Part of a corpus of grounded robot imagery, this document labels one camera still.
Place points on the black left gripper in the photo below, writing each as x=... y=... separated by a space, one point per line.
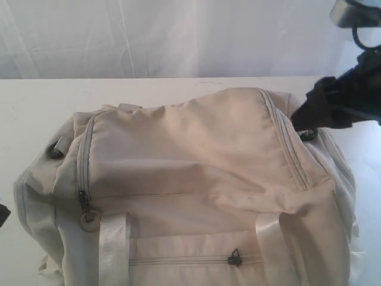
x=4 y=214

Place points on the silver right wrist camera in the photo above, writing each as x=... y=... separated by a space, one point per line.
x=363 y=14

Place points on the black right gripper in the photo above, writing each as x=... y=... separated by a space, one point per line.
x=338 y=102

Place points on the white fabric duffel bag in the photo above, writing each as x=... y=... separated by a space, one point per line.
x=217 y=190

